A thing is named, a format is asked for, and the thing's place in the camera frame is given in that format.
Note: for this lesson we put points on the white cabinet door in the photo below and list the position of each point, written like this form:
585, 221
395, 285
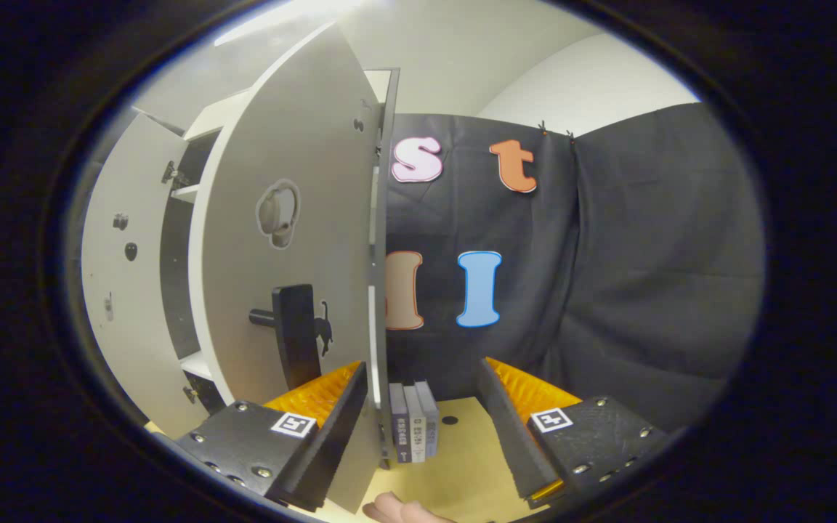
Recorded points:
135, 327
229, 290

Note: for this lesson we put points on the light grey book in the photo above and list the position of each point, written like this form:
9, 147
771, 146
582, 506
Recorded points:
415, 425

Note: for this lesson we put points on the dark purple book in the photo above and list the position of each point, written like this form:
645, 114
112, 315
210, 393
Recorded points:
399, 425

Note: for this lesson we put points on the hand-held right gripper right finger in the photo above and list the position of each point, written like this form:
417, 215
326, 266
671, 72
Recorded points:
509, 436

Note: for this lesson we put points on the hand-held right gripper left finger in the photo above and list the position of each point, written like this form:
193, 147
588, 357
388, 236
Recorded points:
338, 443

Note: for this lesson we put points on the black backdrop cloth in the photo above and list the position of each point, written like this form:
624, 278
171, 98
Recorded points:
644, 254

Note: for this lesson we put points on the ceiling light panel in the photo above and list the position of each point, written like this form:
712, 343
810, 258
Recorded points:
302, 11

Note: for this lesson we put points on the white shoe cabinet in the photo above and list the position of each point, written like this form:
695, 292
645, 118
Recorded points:
175, 290

